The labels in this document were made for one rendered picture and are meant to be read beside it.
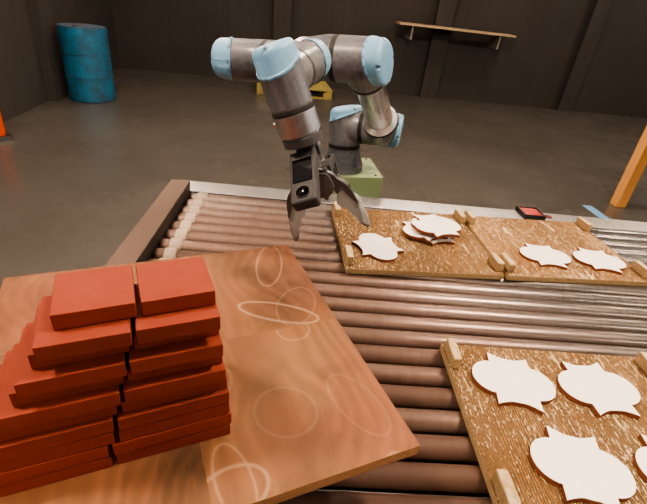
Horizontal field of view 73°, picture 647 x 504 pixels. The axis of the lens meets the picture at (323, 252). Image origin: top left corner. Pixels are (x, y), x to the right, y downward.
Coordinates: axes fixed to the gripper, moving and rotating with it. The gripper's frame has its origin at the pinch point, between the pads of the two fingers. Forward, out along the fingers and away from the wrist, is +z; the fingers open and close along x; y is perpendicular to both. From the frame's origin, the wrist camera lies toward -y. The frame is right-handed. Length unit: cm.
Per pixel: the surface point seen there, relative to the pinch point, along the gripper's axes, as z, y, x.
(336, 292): 18.3, 6.8, 5.1
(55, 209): 29, 177, 235
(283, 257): 1.8, -1.4, 10.6
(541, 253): 38, 36, -46
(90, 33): -85, 466, 331
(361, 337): 20.1, -7.3, -1.2
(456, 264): 28.3, 24.4, -22.7
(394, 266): 21.8, 18.6, -7.8
